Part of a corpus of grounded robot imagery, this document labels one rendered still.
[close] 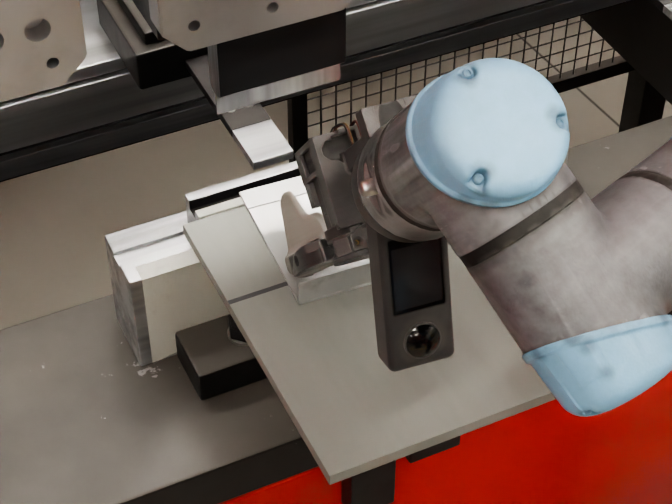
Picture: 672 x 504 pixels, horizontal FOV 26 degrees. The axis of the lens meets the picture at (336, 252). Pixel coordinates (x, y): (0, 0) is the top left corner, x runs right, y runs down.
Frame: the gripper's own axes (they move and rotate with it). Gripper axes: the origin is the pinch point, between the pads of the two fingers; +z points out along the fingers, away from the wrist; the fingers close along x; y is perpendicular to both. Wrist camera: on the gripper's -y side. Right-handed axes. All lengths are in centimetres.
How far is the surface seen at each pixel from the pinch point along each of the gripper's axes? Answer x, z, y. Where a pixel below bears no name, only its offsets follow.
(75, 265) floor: 3, 150, 21
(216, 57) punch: 5.4, -3.0, 16.0
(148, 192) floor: -14, 159, 32
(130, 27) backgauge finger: 6.3, 19.8, 25.5
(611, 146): -34.6, 21.7, 4.8
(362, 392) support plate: 3.2, -6.5, -9.4
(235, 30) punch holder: 5.0, -8.9, 16.1
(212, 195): 6.0, 8.4, 8.1
